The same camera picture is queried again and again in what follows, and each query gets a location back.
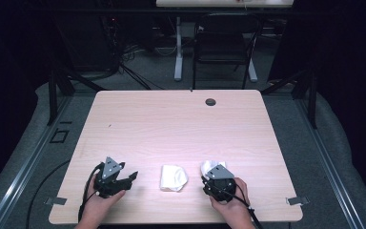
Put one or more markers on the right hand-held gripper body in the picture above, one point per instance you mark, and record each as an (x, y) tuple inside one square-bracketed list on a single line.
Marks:
[(219, 186)]

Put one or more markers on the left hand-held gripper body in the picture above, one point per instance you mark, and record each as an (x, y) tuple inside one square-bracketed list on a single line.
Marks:
[(108, 186)]

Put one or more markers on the white cloth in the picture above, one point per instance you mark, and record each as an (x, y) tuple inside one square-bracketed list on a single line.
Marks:
[(172, 178), (208, 166)]

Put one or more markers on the person's left hand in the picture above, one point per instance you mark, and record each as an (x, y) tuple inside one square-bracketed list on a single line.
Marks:
[(97, 205)]

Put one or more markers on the person's right hand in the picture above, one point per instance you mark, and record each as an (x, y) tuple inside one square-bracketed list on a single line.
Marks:
[(235, 206)]

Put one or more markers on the round table grommet hole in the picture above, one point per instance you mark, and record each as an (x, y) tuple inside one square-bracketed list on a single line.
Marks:
[(210, 102)]

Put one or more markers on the black metal stand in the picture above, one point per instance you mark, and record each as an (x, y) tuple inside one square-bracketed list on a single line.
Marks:
[(312, 101), (52, 98)]

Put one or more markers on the white desk leg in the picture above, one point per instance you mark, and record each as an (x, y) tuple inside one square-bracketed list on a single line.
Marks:
[(252, 72), (178, 54)]

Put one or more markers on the black folding chair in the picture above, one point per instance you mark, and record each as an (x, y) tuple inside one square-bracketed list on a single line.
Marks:
[(225, 47)]

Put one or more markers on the grey metal table bracket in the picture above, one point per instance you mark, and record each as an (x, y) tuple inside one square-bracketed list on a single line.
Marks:
[(297, 200), (56, 201)]

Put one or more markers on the aluminium floor rail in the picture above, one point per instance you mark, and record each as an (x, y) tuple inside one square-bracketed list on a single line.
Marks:
[(332, 171), (22, 173)]

